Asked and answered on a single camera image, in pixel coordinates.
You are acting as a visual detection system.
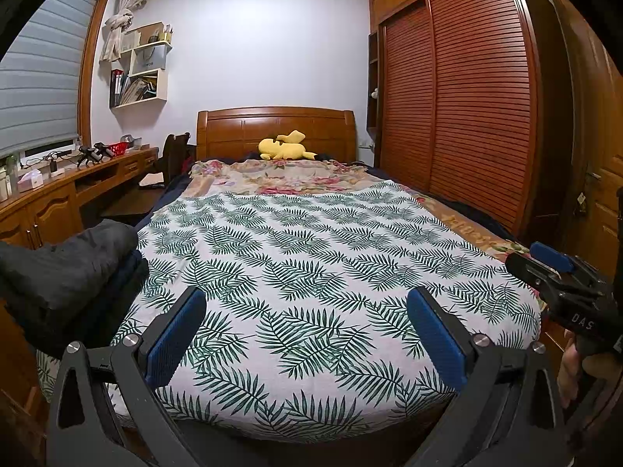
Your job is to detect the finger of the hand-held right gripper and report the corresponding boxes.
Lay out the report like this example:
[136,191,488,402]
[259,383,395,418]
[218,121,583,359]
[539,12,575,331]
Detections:
[505,252,568,300]
[530,242,592,278]

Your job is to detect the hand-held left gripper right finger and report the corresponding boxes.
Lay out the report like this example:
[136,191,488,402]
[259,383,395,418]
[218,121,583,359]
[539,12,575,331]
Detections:
[406,286,570,467]

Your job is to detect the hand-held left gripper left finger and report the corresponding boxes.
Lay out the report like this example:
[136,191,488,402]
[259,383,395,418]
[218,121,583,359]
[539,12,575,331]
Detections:
[46,286,208,467]

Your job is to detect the black zip jacket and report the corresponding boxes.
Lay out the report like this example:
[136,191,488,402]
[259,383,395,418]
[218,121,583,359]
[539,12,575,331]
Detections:
[0,219,142,336]

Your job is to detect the person's right hand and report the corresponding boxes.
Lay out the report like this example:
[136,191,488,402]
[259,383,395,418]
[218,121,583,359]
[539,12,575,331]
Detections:
[557,331,614,407]

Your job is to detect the leaf print bedsheet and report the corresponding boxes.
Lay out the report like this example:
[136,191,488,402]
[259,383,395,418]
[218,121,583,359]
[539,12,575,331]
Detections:
[36,180,542,443]

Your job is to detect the wooden door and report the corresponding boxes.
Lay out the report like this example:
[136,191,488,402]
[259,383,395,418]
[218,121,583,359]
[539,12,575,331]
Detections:
[547,0,623,278]

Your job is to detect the wooden slatted wardrobe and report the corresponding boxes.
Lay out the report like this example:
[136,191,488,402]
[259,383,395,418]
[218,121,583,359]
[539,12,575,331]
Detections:
[367,0,575,239]

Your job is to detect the wooden desk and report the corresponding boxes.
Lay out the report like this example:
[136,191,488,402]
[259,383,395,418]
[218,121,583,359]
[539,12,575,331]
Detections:
[0,146,161,400]

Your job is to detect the dark wooden chair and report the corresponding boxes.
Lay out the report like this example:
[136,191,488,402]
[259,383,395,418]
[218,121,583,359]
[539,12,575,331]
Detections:
[163,132,195,186]

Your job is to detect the floral blanket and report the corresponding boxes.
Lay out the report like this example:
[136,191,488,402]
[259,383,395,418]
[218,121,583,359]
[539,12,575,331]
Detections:
[187,158,531,258]

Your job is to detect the black clamp tool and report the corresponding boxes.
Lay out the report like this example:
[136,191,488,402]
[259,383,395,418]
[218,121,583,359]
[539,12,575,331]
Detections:
[78,143,115,163]

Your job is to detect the wooden bed headboard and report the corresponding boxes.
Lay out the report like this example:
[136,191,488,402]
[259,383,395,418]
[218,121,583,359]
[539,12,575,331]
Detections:
[196,107,357,163]

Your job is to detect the yellow plush toy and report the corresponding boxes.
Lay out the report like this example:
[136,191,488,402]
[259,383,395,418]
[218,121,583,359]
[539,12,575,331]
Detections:
[258,130,317,161]

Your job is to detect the black binder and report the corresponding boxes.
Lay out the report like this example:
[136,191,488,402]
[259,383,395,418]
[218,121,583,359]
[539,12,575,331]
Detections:
[109,69,125,108]

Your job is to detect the grey paper bag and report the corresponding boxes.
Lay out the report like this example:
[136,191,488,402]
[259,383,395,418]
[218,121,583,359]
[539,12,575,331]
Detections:
[131,44,169,76]

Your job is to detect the grey window blind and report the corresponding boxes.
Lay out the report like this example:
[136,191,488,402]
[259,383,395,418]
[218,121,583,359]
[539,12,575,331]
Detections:
[0,0,100,156]

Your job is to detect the tied beige curtain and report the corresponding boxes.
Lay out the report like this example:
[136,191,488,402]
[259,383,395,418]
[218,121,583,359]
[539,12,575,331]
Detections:
[100,0,147,64]

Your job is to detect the white wall shelf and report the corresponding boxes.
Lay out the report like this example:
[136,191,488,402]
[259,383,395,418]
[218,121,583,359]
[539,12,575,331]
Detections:
[108,22,173,110]

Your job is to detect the wooden window frame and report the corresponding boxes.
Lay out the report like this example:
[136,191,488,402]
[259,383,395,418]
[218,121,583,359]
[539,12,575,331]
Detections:
[73,0,115,151]

